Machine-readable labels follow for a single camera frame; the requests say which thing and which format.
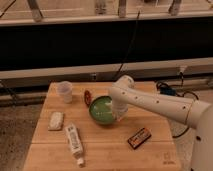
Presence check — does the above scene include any green ceramic bowl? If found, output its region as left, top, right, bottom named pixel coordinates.
left=89, top=96, right=116, bottom=125

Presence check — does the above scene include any white tube bottle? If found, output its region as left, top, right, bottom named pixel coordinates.
left=65, top=123, right=85, bottom=167

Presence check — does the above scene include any black orange small box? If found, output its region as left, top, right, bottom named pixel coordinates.
left=127, top=128, right=151, bottom=149

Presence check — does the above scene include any black hanging cable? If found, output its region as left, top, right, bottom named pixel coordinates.
left=111, top=9, right=142, bottom=81

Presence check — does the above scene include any clear plastic cup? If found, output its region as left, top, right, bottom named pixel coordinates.
left=56, top=81, right=72, bottom=103

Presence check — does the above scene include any brown oblong snack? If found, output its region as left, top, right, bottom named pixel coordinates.
left=84, top=90, right=92, bottom=107

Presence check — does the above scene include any wall power outlet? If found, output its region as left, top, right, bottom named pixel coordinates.
left=179, top=66, right=187, bottom=73

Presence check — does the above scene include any black cable by robot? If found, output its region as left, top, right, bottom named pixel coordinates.
left=155, top=71, right=201, bottom=140

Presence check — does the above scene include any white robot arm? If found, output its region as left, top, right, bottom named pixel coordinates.
left=108, top=75, right=213, bottom=171

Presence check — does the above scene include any white sponge block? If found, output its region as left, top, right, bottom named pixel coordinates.
left=48, top=112, right=64, bottom=131

